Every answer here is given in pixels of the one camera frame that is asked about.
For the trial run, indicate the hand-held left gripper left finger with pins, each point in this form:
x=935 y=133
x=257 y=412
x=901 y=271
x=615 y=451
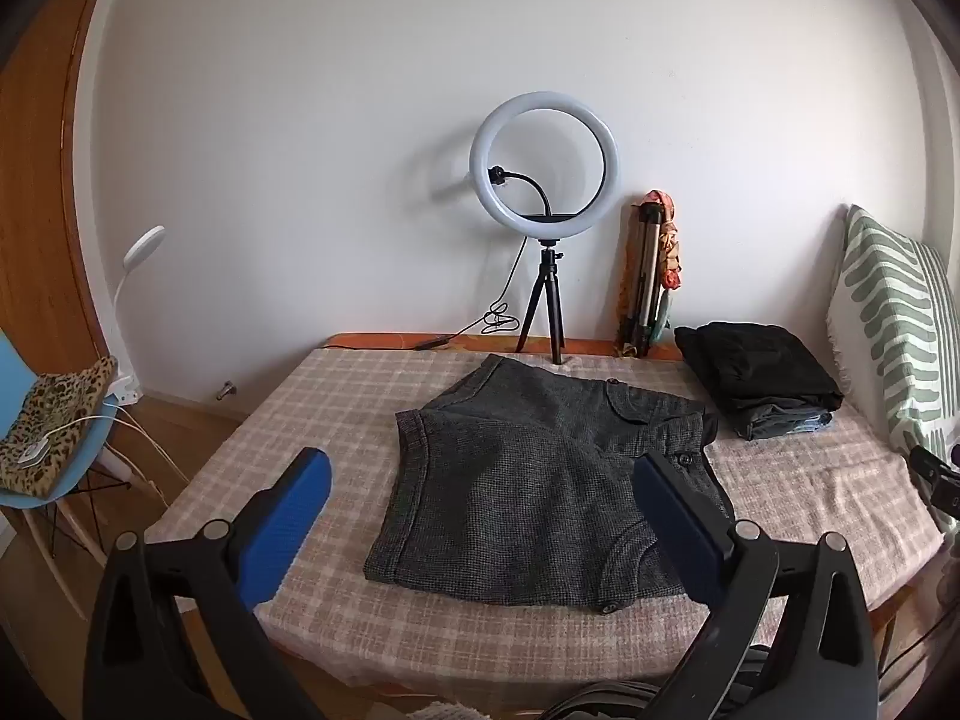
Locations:
x=289 y=517

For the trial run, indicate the black mini tripod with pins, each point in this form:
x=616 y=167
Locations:
x=551 y=300

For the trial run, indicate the green striped pillow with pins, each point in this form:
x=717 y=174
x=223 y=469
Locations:
x=892 y=300

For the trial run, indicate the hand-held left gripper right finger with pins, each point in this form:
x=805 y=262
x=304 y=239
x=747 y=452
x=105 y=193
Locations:
x=679 y=525

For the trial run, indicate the grey houndstooth pants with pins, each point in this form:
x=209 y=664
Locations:
x=510 y=495

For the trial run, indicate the orange bed sheet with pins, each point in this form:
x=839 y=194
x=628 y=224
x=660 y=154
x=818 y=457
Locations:
x=390 y=340

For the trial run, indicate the light blue chair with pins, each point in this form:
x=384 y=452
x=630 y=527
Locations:
x=67 y=476

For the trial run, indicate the folded silver tripod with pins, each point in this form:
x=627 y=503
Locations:
x=639 y=277

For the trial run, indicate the leopard print cloth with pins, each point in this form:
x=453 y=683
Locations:
x=52 y=420

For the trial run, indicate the wooden door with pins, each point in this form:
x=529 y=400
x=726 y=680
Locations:
x=37 y=202

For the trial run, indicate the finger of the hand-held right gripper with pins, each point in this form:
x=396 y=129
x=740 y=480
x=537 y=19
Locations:
x=930 y=465

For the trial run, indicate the wooden bed frame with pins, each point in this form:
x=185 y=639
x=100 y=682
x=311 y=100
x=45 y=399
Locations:
x=896 y=630

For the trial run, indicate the white desk lamp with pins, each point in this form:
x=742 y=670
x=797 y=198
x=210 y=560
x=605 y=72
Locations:
x=142 y=244

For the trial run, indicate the grey folded garment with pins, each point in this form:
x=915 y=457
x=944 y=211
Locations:
x=772 y=420

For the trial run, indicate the metal door stopper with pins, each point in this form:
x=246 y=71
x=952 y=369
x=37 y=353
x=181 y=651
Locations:
x=225 y=390

